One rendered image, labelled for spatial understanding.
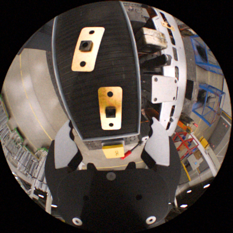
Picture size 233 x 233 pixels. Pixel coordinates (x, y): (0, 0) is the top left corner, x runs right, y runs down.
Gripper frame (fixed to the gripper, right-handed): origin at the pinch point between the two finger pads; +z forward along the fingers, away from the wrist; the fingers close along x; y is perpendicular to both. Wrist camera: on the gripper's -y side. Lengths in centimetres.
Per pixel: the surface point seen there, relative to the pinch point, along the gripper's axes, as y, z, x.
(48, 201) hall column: 537, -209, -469
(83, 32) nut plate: -14.5, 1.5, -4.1
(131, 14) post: -26.9, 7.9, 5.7
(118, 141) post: 10.7, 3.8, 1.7
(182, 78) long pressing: -10.2, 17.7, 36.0
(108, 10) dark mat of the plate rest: -20.6, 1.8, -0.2
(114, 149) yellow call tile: 12.2, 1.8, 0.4
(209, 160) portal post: 184, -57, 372
